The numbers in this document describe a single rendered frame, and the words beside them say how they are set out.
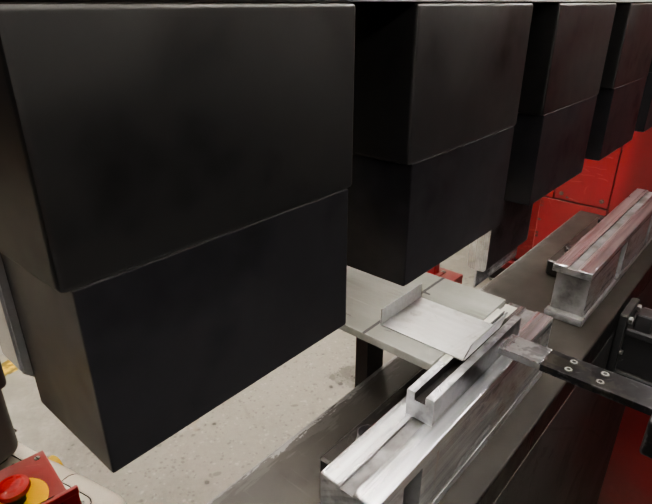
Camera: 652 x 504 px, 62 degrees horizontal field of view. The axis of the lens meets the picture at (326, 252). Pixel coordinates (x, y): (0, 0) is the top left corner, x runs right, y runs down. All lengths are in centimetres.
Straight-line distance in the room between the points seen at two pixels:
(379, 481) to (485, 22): 36
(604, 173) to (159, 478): 152
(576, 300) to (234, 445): 131
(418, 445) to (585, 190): 103
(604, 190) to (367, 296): 88
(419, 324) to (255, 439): 137
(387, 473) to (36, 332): 34
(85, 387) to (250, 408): 186
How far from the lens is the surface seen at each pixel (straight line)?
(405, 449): 53
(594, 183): 145
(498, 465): 67
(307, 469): 64
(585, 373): 61
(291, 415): 202
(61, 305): 21
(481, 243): 54
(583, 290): 94
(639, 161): 142
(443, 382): 56
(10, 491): 80
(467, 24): 35
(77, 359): 21
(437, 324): 64
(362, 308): 67
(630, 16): 68
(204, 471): 188
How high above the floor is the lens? 134
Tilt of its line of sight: 25 degrees down
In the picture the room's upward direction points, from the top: straight up
